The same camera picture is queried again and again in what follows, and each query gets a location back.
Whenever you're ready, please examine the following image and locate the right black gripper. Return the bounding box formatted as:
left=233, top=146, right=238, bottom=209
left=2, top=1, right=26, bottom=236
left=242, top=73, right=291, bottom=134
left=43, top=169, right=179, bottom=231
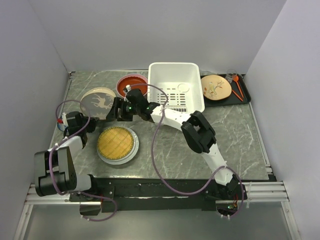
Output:
left=105, top=97, right=141, bottom=123

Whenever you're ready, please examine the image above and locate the grey deer pattern plate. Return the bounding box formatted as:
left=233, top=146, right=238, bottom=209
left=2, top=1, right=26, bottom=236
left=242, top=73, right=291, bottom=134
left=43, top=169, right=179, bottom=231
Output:
left=80, top=87, right=116, bottom=120

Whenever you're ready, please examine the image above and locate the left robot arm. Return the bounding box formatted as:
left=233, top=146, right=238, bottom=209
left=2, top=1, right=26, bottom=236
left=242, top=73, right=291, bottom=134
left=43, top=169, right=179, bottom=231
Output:
left=34, top=111, right=100, bottom=201

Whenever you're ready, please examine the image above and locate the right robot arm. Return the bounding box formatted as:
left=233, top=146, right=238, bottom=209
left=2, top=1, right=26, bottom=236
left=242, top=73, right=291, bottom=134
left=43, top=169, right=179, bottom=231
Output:
left=106, top=89, right=243, bottom=199

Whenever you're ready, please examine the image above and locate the white plastic bin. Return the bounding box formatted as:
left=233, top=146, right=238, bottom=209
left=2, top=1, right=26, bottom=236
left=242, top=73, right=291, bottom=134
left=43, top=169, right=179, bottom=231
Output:
left=147, top=62, right=205, bottom=113

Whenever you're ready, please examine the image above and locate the round bamboo mat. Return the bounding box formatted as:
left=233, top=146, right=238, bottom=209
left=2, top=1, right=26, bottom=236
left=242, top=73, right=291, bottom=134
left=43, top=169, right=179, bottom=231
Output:
left=97, top=126, right=134, bottom=161

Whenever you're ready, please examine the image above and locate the white plate under mat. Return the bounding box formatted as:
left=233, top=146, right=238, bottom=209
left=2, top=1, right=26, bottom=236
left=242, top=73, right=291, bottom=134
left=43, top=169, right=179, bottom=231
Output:
left=96, top=126, right=140, bottom=165

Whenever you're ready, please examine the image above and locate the blue white small bowl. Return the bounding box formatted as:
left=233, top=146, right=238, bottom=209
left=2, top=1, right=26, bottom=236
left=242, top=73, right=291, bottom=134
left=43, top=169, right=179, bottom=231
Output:
left=57, top=119, right=67, bottom=132

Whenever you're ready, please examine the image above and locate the red round plate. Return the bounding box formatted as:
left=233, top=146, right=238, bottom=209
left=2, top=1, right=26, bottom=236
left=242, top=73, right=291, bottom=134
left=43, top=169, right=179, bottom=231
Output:
left=116, top=73, right=148, bottom=98

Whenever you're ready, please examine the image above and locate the beige bird pattern plate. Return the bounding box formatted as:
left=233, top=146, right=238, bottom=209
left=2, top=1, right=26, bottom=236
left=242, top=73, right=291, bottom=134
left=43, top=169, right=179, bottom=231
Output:
left=201, top=74, right=232, bottom=101

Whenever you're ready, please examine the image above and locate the black tray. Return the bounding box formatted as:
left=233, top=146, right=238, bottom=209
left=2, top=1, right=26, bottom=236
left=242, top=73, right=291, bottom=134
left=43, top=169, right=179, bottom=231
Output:
left=203, top=74, right=252, bottom=108

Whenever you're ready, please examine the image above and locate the orange plastic fork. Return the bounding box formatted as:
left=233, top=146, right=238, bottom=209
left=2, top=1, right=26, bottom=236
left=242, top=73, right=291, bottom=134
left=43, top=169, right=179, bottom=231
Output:
left=231, top=89, right=243, bottom=102

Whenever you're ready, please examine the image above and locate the clear plastic cup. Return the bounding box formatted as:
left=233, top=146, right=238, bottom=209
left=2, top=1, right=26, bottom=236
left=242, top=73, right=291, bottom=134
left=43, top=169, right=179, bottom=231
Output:
left=225, top=69, right=238, bottom=84

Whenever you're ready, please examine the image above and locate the orange plastic spoon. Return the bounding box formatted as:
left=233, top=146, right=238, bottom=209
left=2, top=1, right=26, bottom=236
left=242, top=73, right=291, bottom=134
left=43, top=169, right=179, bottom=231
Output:
left=232, top=74, right=244, bottom=98

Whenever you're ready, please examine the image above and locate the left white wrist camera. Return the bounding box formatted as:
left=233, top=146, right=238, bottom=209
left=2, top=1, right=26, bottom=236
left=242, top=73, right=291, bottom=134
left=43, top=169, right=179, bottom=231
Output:
left=57, top=112, right=68, bottom=127

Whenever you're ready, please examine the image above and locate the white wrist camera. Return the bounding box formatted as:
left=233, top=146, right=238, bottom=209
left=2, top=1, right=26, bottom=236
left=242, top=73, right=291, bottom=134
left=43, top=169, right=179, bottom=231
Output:
left=57, top=112, right=68, bottom=127
left=123, top=84, right=132, bottom=95

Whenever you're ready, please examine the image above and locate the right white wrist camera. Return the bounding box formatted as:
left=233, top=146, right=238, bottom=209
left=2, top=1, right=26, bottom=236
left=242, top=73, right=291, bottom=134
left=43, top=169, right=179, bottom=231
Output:
left=123, top=84, right=132, bottom=95

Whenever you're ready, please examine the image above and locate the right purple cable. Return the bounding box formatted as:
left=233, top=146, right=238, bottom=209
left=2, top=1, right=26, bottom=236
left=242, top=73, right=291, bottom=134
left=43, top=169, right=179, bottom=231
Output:
left=128, top=83, right=245, bottom=218

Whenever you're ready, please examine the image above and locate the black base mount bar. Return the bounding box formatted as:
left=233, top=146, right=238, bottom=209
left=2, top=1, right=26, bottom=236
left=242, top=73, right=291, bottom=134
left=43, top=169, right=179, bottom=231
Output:
left=70, top=176, right=248, bottom=213

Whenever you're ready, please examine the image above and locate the aluminium rail frame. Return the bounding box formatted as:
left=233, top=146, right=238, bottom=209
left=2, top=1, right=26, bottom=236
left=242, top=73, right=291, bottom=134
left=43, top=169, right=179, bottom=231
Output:
left=24, top=181, right=289, bottom=206

